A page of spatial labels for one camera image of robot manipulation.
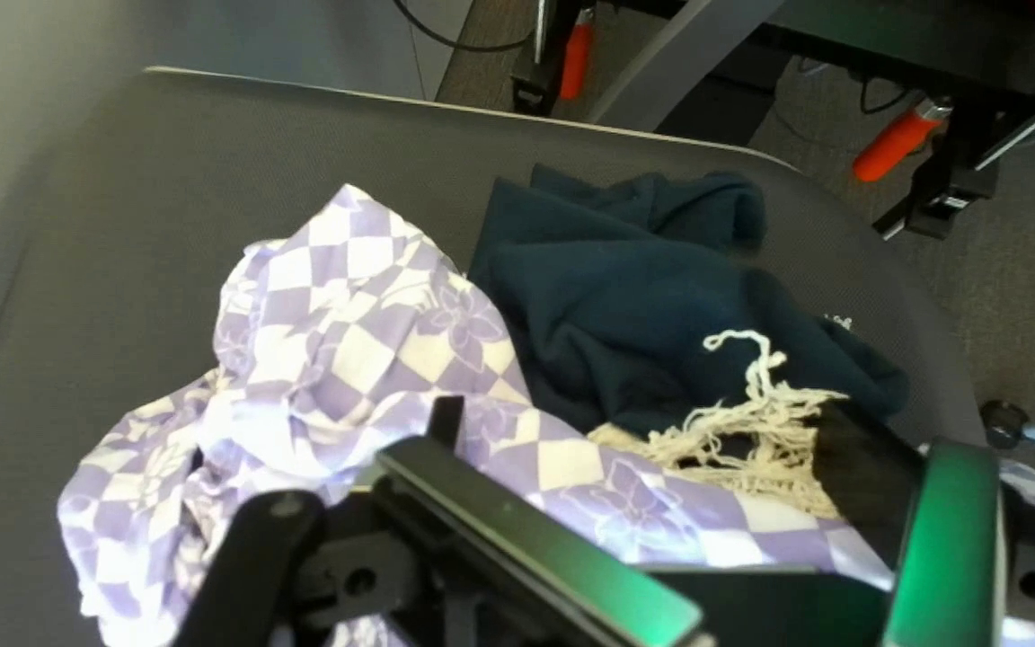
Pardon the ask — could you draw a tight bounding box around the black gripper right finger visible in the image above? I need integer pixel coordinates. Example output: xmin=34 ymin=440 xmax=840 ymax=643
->
xmin=881 ymin=440 xmax=1006 ymax=647

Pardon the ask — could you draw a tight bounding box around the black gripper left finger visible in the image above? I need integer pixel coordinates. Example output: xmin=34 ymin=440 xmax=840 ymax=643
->
xmin=378 ymin=438 xmax=712 ymax=647

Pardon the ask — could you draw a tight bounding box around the dark teal fringed cloth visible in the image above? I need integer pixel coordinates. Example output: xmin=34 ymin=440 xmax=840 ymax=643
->
xmin=469 ymin=168 xmax=905 ymax=517

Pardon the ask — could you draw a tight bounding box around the purple checkered cloth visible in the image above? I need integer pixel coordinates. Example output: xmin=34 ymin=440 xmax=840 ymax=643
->
xmin=58 ymin=185 xmax=887 ymax=647

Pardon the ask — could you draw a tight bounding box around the grey mesh office chair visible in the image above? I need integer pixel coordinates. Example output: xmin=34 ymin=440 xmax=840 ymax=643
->
xmin=0 ymin=69 xmax=979 ymax=647

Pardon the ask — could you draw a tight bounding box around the orange clamp handle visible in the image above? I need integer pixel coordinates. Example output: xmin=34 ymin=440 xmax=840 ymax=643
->
xmin=558 ymin=5 xmax=591 ymax=101
xmin=850 ymin=95 xmax=951 ymax=182

